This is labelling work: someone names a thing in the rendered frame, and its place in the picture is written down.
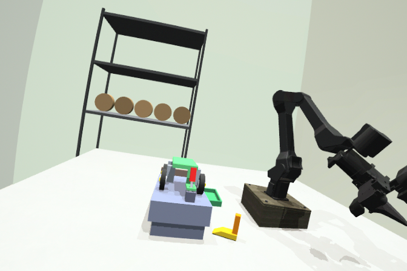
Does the yellow wedge with orange handle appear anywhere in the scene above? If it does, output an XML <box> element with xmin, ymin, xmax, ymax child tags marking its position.
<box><xmin>212</xmin><ymin>214</ymin><xmax>241</xmax><ymax>241</ymax></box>

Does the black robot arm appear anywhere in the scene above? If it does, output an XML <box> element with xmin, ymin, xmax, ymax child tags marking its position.
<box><xmin>264</xmin><ymin>90</ymin><xmax>392</xmax><ymax>211</ymax></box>

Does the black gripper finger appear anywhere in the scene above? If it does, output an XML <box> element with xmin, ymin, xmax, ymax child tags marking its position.
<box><xmin>397</xmin><ymin>190</ymin><xmax>407</xmax><ymax>204</ymax></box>
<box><xmin>368</xmin><ymin>201</ymin><xmax>407</xmax><ymax>226</ymax></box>

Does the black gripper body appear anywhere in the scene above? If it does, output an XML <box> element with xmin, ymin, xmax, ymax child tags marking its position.
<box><xmin>349</xmin><ymin>162</ymin><xmax>407</xmax><ymax>217</ymax></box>

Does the red-headed metal pin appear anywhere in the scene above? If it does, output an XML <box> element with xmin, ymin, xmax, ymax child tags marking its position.
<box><xmin>189</xmin><ymin>167</ymin><xmax>197</xmax><ymax>188</ymax></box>

